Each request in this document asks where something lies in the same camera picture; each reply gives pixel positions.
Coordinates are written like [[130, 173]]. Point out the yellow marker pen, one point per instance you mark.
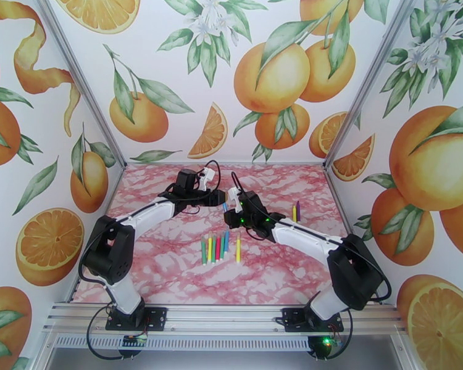
[[238, 247], [210, 248], [294, 214]]

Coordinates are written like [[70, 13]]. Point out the green marker pen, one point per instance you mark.
[[203, 251], [214, 249], [222, 245]]

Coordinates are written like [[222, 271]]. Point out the red marker pen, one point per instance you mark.
[[218, 248]]

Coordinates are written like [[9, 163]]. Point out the purple marker pen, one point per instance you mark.
[[298, 211]]

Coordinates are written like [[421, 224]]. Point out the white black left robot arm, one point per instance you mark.
[[150, 214]]

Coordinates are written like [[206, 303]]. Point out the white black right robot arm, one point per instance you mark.
[[301, 238]]

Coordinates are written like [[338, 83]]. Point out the perforated metal strip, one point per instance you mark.
[[216, 344]]

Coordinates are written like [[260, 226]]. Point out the small circuit board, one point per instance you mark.
[[328, 342], [133, 340]]

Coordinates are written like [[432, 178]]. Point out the thin aluminium edge rail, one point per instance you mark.
[[223, 163]]

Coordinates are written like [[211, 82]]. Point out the aluminium side rail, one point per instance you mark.
[[339, 195], [73, 296]]

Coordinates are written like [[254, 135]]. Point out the wide slotted aluminium rail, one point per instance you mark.
[[223, 319]]

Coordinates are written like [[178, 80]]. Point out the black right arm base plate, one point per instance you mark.
[[291, 319]]

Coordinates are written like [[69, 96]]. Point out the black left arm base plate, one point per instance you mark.
[[156, 318]]

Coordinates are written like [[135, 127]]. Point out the aluminium corner post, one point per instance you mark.
[[81, 78], [373, 78]]

